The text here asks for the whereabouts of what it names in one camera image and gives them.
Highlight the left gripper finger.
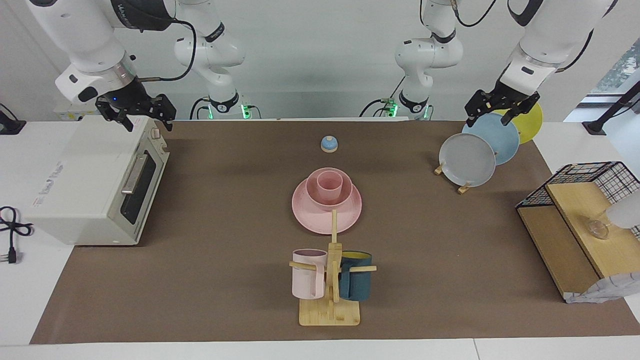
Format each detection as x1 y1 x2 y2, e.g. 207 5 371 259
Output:
501 95 541 126
464 89 503 128

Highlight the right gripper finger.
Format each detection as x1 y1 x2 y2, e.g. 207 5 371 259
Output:
95 99 135 133
143 93 177 132

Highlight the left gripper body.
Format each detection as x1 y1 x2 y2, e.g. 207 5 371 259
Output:
487 81 541 108

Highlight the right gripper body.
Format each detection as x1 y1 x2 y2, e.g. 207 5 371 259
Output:
98 78 153 114

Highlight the yellow plate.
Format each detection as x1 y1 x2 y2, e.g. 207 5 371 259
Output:
492 101 544 145

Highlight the blue plate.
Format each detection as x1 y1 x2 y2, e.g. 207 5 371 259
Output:
461 112 521 166

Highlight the grey plate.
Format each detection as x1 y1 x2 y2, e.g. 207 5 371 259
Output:
438 132 497 188

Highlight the white toaster oven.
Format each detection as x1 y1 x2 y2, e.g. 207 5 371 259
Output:
25 115 171 246

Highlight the wooden plate rack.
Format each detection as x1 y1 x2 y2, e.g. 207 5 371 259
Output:
433 162 474 195

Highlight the black stand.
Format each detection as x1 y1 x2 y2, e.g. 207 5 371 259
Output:
0 102 27 136
582 80 640 136

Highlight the clear glass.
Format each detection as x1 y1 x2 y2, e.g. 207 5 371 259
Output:
587 218 611 240

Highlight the frosted white cup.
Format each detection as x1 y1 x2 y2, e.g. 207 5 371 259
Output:
605 191 640 230

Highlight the pink cup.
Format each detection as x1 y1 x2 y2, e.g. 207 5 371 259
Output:
316 170 344 197

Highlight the pink bowl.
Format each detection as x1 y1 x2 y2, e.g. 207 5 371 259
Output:
305 167 354 207

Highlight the pink plate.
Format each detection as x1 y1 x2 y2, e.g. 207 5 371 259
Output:
292 176 363 235

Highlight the patterned white cloth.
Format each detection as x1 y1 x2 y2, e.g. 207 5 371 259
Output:
564 271 640 304

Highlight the dark blue mug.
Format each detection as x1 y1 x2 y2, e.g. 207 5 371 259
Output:
338 251 374 302

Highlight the pink mug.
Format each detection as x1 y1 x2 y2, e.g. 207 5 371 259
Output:
291 248 329 300

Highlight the wooden mug rack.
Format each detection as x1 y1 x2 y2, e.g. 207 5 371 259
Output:
288 209 378 327

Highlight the black cable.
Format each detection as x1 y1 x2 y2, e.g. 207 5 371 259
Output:
451 0 499 29
189 97 215 121
135 17 198 82
0 205 34 265
359 75 408 119
554 27 596 74

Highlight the wooden shelf with black wire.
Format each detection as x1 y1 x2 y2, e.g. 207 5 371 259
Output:
515 161 640 301

